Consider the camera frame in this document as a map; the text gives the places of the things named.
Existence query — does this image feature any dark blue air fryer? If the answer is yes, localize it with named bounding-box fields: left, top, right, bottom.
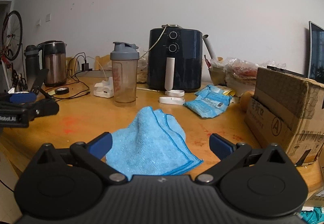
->
left=147, top=27, right=203, bottom=93

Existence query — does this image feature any grey plastic tube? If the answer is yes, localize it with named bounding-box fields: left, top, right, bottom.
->
left=202, top=34, right=217, bottom=59

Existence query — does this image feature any black cable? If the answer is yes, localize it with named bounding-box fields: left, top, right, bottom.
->
left=52, top=53, right=91, bottom=99

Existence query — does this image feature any steel electric kettle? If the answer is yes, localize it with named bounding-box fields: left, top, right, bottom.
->
left=37, top=40, right=68, bottom=87

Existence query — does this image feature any beige cable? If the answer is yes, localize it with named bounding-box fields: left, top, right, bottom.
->
left=141, top=27, right=168, bottom=59

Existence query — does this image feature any thin white cable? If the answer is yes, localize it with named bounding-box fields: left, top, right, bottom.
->
left=95, top=56, right=114, bottom=80

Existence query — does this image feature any small white open box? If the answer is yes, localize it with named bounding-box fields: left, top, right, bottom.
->
left=94, top=77, right=115, bottom=98

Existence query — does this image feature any clear bag of dried grains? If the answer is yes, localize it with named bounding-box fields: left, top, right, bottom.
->
left=137, top=56, right=149, bottom=84

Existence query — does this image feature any blue microfiber cloth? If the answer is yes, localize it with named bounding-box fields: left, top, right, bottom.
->
left=105, top=106, right=204, bottom=181

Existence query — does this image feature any blue snack packet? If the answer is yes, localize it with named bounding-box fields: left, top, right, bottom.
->
left=183, top=94, right=231, bottom=119
left=194, top=85, right=228, bottom=99

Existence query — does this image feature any clear shaker bottle grey lid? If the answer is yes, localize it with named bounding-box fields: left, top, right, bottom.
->
left=110, top=42, right=140, bottom=107

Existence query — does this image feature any flat black frame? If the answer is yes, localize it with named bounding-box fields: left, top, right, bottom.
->
left=266, top=65, right=307, bottom=78

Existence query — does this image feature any bicycle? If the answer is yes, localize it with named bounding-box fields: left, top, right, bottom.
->
left=1, top=10, right=29, bottom=91

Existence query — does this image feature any black phone stand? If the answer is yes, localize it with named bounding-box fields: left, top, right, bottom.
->
left=32, top=69, right=53, bottom=100

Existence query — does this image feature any television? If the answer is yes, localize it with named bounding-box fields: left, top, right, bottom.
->
left=307, top=21, right=324, bottom=80

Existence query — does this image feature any teal plastic bag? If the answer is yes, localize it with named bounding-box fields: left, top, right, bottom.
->
left=301, top=207, right=324, bottom=224

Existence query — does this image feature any dark water bottle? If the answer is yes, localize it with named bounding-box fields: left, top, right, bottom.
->
left=24, top=45, right=42, bottom=88

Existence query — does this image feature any white oval band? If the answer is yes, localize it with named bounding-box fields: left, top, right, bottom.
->
left=159, top=97, right=186, bottom=105
left=165, top=89, right=185, bottom=97

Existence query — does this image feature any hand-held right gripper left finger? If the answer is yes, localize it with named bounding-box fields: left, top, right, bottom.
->
left=37, top=132, right=128, bottom=185

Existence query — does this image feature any grey power strip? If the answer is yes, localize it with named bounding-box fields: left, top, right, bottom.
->
left=75, top=69, right=113, bottom=78

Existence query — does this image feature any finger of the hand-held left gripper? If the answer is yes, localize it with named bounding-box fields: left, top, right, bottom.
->
left=4, top=92, right=37, bottom=105
left=24, top=99, right=60, bottom=122

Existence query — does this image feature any cardboard box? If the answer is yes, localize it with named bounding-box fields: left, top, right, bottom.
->
left=244, top=67, right=324, bottom=164

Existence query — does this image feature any orange fruit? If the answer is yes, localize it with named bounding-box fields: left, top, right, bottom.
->
left=240, top=90, right=256, bottom=112

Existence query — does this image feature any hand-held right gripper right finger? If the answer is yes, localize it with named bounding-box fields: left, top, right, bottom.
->
left=196, top=133, right=289, bottom=185

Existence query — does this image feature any clear bag of stacked food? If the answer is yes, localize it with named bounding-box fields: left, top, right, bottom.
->
left=225, top=56, right=287, bottom=89

